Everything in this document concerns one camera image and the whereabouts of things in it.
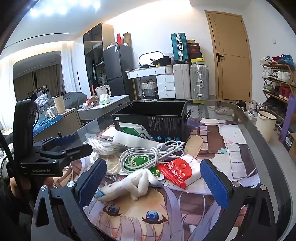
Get red crinkled wrapper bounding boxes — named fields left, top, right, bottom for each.
left=86, top=89, right=100, bottom=108

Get beige cup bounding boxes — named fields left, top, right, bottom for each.
left=54, top=96, right=66, bottom=114

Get silver suitcase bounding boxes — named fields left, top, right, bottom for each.
left=190, top=65, right=210, bottom=100

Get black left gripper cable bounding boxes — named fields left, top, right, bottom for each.
left=0, top=131, right=14, bottom=178

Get white plastic bucket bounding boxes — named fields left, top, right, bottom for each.
left=257, top=110, right=277, bottom=143

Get dark refrigerator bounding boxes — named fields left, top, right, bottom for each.
left=103, top=44, right=136, bottom=96

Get oval mirror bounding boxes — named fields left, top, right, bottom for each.
left=138, top=50, right=165, bottom=67

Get white cable bundle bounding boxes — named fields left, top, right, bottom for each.
left=118, top=141, right=185, bottom=175

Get green small packet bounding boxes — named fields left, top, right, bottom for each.
left=124, top=155, right=164, bottom=179

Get teal suitcase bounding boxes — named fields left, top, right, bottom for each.
left=171, top=32, right=189, bottom=63

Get white plush toy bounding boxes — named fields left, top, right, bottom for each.
left=95, top=168, right=162, bottom=201

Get white vanity desk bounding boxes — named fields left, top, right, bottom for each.
left=126, top=66, right=176, bottom=100

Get wooden shoe rack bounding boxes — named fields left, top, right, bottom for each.
left=261, top=62, right=296, bottom=114

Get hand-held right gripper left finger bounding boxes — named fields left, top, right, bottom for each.
left=31, top=158, right=107, bottom=241

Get printed cartoon table mat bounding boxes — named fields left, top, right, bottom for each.
left=53, top=117, right=260, bottom=241

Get white electric kettle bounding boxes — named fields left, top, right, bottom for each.
left=95, top=85, right=111, bottom=100

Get white suitcase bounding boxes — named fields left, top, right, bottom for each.
left=172, top=64, right=191, bottom=100

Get grey wooden cabinet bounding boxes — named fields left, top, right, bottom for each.
left=32, top=108, right=82, bottom=143

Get wicker basket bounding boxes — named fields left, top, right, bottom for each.
left=139, top=80, right=158, bottom=97

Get purple bag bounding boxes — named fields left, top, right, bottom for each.
left=279, top=94, right=296, bottom=144

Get rows of racked shoes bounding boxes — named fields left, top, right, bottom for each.
left=260, top=54, right=296, bottom=112

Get scattered loose shoes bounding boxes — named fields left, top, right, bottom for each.
left=215, top=100, right=259, bottom=120

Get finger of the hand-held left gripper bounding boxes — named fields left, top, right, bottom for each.
left=33, top=134, right=77, bottom=150
left=35, top=143, right=93, bottom=163

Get black cardboard box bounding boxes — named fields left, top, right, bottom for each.
left=112, top=101, right=191, bottom=143

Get dark glass cabinet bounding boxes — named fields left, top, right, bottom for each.
left=83, top=23, right=115, bottom=93

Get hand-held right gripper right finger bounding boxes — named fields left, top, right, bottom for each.
left=199, top=159, right=278, bottom=241

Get green white granule packet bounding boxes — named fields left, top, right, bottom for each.
left=118, top=123, right=151, bottom=139

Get grey side table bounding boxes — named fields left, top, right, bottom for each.
left=77, top=95, right=130, bottom=121

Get plastic bag of white rope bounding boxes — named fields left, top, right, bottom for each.
left=84, top=137, right=130, bottom=174

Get red plastic packet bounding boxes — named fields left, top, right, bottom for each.
left=157, top=158, right=193, bottom=190

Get wooden door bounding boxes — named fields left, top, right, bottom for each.
left=205, top=10, right=252, bottom=101

